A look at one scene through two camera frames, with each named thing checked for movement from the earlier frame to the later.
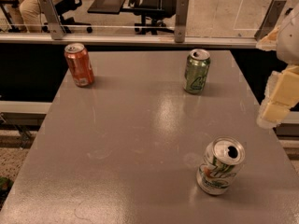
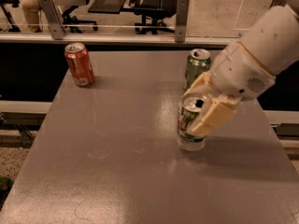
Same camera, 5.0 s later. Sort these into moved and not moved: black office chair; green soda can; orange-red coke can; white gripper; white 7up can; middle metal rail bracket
Moved: white 7up can; white gripper
Not moved: black office chair; orange-red coke can; middle metal rail bracket; green soda can
